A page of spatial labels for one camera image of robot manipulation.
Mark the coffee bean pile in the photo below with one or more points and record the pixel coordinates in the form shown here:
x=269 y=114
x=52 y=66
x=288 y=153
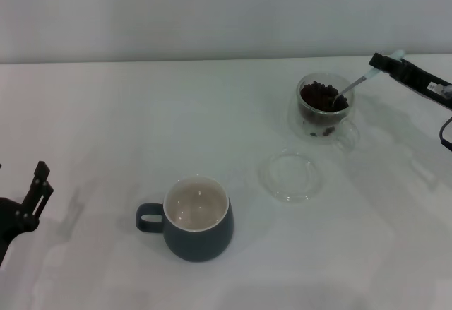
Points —
x=318 y=94

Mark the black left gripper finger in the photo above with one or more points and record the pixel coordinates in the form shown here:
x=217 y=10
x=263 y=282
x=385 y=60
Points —
x=39 y=193

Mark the clear glass saucer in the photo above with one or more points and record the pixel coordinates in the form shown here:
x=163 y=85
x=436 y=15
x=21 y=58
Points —
x=300 y=190

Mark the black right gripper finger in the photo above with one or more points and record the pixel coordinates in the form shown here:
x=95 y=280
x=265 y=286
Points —
x=404 y=80
x=385 y=64

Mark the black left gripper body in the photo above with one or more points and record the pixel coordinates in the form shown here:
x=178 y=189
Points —
x=8 y=218

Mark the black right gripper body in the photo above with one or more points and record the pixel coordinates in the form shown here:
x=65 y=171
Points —
x=429 y=89

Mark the clear double-wall glass cup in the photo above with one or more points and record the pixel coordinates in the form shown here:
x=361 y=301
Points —
x=298 y=126

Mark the dark blue-grey ceramic mug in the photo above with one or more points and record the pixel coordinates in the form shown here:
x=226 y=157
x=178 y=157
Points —
x=201 y=243

